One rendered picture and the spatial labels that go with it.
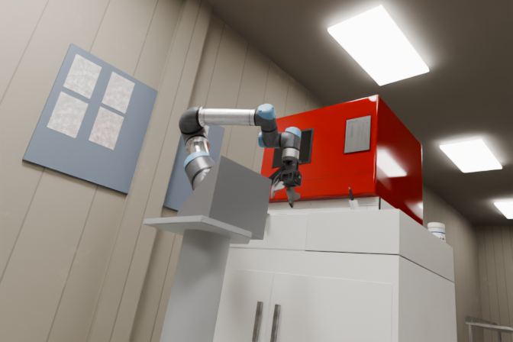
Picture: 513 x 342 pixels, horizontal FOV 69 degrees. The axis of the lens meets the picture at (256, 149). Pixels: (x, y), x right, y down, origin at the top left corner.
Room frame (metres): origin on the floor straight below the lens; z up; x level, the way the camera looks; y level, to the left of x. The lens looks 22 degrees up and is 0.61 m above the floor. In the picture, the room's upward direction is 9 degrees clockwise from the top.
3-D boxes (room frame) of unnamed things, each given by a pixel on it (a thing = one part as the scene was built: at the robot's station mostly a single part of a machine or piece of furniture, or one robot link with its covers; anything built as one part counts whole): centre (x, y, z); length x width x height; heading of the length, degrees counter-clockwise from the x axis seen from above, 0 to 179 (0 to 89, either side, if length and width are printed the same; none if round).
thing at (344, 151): (2.39, -0.60, 1.52); 0.81 x 0.75 x 0.60; 47
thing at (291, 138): (1.57, -0.15, 1.32); 0.09 x 0.08 x 0.11; 72
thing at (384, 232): (1.53, -0.58, 0.89); 0.62 x 0.35 x 0.14; 137
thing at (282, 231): (1.65, -0.07, 0.89); 0.55 x 0.09 x 0.14; 47
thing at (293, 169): (1.56, -0.16, 1.16); 0.09 x 0.08 x 0.12; 47
